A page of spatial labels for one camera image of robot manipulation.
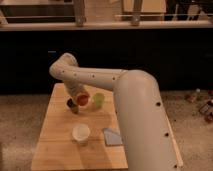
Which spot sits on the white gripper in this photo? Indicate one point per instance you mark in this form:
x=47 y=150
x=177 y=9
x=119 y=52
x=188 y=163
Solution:
x=75 y=90

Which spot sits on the red apple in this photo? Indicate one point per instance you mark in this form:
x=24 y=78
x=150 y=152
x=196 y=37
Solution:
x=82 y=100

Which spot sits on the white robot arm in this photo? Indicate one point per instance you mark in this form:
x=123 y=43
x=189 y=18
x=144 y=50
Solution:
x=141 y=115

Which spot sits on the dark metal cup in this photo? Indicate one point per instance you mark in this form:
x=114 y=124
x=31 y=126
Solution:
x=73 y=107

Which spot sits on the green plastic cup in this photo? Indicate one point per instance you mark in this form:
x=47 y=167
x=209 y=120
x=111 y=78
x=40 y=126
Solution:
x=98 y=100

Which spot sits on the white paper cup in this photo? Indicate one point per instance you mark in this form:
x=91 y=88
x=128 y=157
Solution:
x=81 y=133

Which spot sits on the blue triangular cloth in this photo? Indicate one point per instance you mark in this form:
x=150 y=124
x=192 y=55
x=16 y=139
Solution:
x=111 y=137

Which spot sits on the wooden table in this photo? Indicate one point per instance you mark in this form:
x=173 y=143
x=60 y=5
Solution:
x=57 y=150

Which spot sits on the wooden railing shelf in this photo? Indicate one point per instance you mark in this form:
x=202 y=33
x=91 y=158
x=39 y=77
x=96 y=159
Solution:
x=104 y=14

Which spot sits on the items on floor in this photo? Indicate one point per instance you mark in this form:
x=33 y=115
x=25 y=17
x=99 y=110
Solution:
x=206 y=109

